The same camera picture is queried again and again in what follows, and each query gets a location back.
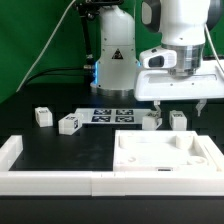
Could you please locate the white square tabletop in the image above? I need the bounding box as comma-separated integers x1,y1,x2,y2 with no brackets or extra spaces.
113,130,224,172

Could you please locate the white U-shaped fence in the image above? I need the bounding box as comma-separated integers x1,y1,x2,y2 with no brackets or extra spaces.
0,135,224,196

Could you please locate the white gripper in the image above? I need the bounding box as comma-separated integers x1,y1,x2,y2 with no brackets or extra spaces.
134,61,224,117

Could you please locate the black cable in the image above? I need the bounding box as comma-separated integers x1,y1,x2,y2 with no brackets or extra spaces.
25,67,86,86

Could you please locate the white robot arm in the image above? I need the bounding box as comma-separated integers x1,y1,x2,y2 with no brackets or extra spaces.
91,0,224,110

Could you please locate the white cable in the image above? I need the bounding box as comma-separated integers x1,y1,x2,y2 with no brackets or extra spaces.
15,0,78,93

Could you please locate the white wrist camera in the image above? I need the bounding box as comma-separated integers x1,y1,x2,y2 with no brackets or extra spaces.
139,46,177,69

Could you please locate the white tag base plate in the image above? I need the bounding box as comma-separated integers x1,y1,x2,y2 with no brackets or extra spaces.
75,108,150,124

